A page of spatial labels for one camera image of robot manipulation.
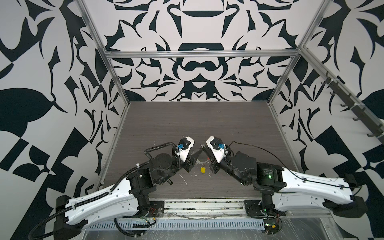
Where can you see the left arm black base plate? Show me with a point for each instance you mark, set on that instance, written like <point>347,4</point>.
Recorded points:
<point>156,209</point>

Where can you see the right aluminium corner post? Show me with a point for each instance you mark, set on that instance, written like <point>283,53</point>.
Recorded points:
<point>314,24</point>

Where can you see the white slotted cable duct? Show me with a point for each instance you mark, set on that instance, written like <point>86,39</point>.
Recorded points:
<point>205,224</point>

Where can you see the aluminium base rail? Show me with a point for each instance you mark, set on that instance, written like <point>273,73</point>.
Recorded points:
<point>204,207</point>

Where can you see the green lit circuit board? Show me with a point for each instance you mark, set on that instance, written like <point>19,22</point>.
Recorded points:
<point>272,226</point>

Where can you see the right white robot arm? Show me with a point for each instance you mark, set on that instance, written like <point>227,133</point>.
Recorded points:
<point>283,189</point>

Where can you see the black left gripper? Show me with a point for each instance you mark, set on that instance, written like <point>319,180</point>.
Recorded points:
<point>189,160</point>

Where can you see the aluminium corner post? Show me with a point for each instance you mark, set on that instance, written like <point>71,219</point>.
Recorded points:
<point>314,24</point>
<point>86,16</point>

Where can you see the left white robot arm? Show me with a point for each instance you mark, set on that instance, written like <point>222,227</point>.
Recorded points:
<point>128,197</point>

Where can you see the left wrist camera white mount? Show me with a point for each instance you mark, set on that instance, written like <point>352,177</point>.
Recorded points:
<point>183,148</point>

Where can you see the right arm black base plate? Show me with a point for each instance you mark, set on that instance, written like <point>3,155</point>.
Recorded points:
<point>257,208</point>

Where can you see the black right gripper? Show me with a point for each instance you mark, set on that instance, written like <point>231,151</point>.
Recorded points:
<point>216,166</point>

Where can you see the aluminium horizontal frame bar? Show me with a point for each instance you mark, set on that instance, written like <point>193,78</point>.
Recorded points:
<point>201,54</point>

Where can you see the grey wall hook rack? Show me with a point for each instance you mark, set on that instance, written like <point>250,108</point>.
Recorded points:
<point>350,102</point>

